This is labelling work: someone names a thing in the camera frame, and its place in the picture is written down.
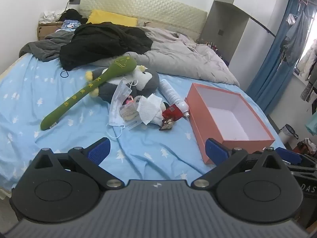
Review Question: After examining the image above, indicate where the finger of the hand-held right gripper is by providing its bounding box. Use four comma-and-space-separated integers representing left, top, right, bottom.
276, 147, 317, 171

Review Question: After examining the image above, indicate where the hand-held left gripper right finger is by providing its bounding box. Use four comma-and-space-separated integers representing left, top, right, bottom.
191, 137, 289, 189

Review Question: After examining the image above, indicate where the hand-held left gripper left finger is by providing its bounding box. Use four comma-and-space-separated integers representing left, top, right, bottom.
30, 137, 124, 189

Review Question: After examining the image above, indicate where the orange cardboard box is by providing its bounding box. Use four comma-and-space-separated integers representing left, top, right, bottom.
184, 83, 276, 164

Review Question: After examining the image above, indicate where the silver packet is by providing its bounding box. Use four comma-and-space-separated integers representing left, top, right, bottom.
119, 102, 144, 129

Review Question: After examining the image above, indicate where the blue face mask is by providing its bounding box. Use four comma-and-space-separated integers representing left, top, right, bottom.
106, 77, 138, 139

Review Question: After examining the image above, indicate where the red packet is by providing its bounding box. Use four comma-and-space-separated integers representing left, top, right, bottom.
162, 104, 184, 121

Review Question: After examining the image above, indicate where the white tissue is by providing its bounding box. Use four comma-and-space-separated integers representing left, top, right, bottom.
137, 94, 162, 125

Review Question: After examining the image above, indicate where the red suitcase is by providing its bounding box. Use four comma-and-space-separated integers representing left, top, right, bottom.
293, 141, 309, 154

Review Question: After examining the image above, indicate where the white trash bin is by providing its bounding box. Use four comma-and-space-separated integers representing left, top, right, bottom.
279, 124, 299, 151

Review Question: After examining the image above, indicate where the teal hanging garment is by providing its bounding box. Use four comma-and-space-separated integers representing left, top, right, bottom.
305, 115, 317, 136

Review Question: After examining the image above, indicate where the small doll figure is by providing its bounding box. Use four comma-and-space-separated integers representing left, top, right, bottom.
158, 118, 177, 131

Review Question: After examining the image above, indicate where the long green plush toy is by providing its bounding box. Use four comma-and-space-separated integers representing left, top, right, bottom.
40, 56, 137, 131

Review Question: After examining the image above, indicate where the white spray bottle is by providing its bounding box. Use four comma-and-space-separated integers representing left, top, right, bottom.
158, 79, 191, 117

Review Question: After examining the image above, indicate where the light blue bedsheet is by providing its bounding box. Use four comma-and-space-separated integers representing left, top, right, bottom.
0, 53, 286, 191

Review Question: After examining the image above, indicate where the grey penguin plush toy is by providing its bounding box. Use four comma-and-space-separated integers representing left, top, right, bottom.
85, 66, 160, 103

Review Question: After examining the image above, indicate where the blue curtain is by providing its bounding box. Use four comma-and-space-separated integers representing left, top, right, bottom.
248, 0, 313, 114

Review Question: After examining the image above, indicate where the white hanging jacket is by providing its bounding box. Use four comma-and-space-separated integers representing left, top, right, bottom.
296, 40, 317, 78

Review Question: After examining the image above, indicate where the light grey duvet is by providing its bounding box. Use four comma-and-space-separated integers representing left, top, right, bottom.
125, 26, 240, 88

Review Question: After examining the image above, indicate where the row of small bottles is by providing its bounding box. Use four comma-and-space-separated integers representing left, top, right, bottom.
205, 41, 219, 52

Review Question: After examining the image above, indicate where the black garment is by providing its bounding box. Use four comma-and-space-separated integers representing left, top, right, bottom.
59, 22, 154, 70

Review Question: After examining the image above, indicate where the grey-blue hanging garment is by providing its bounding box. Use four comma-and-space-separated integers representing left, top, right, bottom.
280, 10, 310, 66

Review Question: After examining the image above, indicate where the dark grey blanket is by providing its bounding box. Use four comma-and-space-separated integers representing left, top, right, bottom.
19, 31, 75, 62

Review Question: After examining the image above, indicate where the blue printed pouch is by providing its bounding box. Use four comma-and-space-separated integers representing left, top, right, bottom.
61, 20, 81, 32

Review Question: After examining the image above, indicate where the yellow pillow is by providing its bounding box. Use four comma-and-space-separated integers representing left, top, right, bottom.
86, 9, 138, 27

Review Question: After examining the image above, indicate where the white wardrobe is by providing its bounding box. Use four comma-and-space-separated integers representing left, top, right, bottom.
199, 0, 293, 67

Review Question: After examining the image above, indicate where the black bag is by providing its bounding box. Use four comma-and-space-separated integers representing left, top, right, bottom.
61, 9, 88, 24

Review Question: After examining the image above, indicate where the white cloth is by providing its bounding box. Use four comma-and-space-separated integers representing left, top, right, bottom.
39, 10, 65, 25

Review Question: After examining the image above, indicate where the cream padded headboard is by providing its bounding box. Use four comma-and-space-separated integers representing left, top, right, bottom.
79, 0, 208, 41

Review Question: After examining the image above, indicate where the black cable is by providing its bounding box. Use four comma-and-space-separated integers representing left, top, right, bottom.
57, 1, 71, 21

